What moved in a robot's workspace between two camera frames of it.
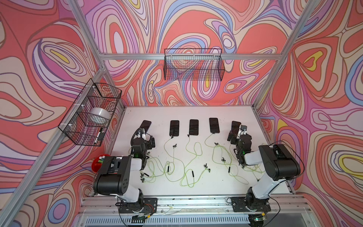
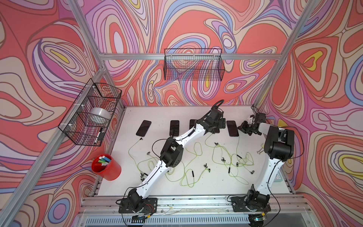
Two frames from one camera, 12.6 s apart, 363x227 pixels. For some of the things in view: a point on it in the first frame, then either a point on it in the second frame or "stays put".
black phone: [145, 125] stays put
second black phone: [174, 128] stays put
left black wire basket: [86, 123] stays put
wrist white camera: [242, 132] → [250, 121]
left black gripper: [148, 144] → [222, 123]
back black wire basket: [194, 64] stays put
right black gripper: [232, 141] → [242, 128]
